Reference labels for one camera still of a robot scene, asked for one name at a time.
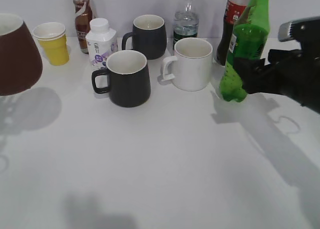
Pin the white ceramic mug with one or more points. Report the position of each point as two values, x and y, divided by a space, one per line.
190 66

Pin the green plastic soda bottle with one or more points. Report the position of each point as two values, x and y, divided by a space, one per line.
248 40

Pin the clear water bottle green label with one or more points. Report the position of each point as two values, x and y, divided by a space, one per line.
186 21

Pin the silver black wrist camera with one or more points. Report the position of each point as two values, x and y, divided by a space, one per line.
306 31

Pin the black ceramic mug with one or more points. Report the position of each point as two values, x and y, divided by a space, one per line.
125 79
148 36

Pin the front black ceramic mug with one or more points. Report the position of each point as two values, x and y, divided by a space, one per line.
125 79

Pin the brown tea bottle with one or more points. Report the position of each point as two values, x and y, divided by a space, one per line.
83 16

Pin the dark red ceramic mug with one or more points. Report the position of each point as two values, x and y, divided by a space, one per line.
21 64

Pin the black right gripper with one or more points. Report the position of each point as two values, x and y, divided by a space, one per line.
291 73

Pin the yellow paper cup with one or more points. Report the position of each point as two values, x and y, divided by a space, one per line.
52 38

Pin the white milk bottle purple label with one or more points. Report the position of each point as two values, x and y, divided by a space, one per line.
101 42

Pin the dark cola bottle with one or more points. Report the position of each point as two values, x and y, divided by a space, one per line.
233 10

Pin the rear black ceramic mug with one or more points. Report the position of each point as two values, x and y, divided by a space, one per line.
148 36

